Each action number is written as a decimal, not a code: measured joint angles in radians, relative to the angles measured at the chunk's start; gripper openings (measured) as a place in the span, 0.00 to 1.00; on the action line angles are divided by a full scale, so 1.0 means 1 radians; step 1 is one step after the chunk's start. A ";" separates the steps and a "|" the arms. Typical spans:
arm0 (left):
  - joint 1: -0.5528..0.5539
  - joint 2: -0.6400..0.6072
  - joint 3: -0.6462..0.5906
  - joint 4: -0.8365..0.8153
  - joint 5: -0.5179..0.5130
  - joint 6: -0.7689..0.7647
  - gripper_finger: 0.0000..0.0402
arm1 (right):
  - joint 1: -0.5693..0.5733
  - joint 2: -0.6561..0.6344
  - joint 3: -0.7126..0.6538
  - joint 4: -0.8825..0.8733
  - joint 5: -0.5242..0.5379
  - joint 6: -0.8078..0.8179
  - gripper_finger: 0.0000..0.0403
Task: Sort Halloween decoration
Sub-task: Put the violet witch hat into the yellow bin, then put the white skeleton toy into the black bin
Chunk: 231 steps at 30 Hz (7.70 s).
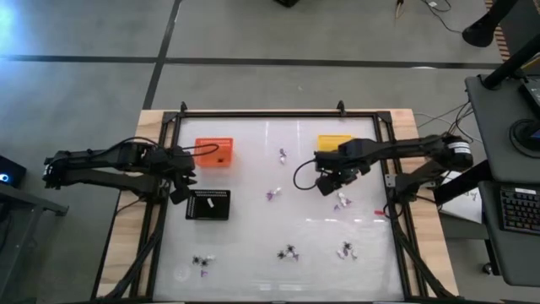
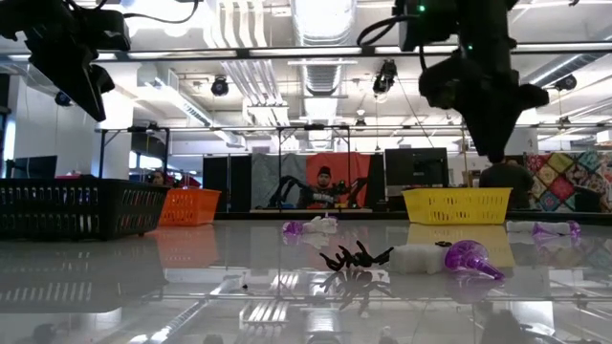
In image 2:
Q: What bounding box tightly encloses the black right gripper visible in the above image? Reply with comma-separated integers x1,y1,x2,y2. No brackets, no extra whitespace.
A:
419,47,551,163

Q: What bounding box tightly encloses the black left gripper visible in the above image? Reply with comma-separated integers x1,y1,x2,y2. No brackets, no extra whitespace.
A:
23,35,117,122

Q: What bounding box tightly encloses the white plastic bone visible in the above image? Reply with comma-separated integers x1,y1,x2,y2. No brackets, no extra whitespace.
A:
505,220,573,236
301,215,339,235
389,244,450,276

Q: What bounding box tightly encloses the orange plastic basket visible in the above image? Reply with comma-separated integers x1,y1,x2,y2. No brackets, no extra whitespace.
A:
158,187,223,227

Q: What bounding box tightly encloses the yellow plastic basket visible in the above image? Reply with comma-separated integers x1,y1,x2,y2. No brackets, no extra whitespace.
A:
402,186,514,226

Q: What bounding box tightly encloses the black monitor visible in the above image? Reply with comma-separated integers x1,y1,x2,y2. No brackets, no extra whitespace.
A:
4,155,59,181
383,147,450,198

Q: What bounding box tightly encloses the colourful patchwork quilt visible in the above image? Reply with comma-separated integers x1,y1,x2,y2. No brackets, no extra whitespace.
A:
524,151,612,214

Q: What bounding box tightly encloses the black plastic basket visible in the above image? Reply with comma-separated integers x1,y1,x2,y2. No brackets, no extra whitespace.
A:
0,178,169,242

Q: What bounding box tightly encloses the orange backdrop cloth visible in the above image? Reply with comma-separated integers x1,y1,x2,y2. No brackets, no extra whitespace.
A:
305,152,372,210

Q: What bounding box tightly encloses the black partition panel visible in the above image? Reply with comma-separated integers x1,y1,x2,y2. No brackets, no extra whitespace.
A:
202,155,253,214

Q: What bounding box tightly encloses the grey backdrop cloth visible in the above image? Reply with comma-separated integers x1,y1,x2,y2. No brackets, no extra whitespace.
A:
251,152,308,210

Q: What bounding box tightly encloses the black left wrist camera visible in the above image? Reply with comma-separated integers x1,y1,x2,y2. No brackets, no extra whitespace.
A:
76,8,132,53

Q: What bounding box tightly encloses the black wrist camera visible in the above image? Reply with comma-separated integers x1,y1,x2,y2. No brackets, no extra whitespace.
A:
398,0,461,53
76,8,132,53

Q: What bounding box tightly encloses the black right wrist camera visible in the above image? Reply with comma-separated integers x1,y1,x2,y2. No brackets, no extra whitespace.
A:
398,0,461,53

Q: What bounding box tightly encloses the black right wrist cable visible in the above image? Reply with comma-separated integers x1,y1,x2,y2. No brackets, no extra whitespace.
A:
356,12,405,48

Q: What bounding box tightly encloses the silver ceiling air duct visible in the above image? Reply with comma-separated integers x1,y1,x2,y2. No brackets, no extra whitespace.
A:
289,0,359,97

